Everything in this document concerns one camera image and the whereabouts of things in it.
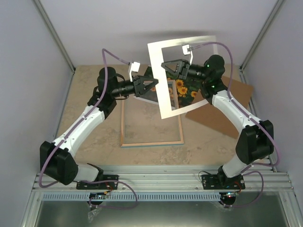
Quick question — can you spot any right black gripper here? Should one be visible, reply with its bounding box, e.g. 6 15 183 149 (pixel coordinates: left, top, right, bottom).
162 59 209 83

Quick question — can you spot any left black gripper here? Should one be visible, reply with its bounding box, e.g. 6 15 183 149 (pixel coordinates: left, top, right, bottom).
111 75 158 98

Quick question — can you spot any sunflower photo print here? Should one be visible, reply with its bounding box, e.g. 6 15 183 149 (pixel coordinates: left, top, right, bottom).
135 72 199 110

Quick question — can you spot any white paper mat border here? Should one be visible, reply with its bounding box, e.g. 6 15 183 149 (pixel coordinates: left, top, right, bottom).
148 35 216 119

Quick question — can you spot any wooden picture frame with glass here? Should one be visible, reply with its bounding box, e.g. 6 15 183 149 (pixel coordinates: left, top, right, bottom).
121 88 184 148

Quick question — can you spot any brown cardboard backing board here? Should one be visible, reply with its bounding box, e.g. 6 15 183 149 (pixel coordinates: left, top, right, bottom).
186 80 253 139

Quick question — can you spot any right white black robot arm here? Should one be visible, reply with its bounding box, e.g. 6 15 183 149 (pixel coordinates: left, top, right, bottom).
161 54 274 189

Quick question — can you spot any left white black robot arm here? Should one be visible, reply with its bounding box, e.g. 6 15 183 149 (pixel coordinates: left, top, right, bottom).
40 67 158 189

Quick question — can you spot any left controller circuit board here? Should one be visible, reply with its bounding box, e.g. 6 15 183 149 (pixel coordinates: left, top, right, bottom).
89 191 111 200

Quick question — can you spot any controller circuit board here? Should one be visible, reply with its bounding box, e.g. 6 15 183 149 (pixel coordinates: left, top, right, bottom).
89 191 111 200
223 191 239 198

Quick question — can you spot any right controller circuit board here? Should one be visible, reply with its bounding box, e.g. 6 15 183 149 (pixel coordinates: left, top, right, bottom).
223 191 239 198

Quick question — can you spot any crumpled clear plastic bag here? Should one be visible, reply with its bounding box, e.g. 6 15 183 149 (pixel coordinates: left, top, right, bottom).
88 206 101 223

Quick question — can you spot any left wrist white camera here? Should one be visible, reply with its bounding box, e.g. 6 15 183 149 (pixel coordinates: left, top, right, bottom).
128 61 141 82

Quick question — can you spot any wrist white camera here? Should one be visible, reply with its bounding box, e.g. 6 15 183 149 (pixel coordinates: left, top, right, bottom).
128 61 141 82
182 44 193 65

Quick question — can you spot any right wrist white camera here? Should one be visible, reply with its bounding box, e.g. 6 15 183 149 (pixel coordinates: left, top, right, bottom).
182 44 193 65

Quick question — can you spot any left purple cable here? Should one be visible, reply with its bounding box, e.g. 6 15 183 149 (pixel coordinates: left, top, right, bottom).
39 49 138 210

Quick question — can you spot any right aluminium corner post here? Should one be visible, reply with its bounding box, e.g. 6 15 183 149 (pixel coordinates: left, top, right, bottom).
240 0 286 72

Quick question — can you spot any aluminium corner post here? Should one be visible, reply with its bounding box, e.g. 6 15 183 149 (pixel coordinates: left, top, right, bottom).
32 0 76 73
240 0 286 72

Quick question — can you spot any aluminium rail platform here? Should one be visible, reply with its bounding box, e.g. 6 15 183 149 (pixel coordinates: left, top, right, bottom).
32 164 294 192

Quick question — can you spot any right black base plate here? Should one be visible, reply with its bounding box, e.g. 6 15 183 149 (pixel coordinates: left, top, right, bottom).
201 174 246 190

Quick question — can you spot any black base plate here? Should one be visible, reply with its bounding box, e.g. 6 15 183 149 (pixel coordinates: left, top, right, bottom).
76 174 119 191
201 174 246 190

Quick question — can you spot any grey slotted cable duct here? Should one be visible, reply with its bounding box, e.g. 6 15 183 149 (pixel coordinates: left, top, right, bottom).
42 192 221 201

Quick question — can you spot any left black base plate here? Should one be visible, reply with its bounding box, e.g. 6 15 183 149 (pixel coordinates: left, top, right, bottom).
76 174 119 191

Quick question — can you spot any left aluminium corner post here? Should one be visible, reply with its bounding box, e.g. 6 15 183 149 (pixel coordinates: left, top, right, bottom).
32 0 76 73

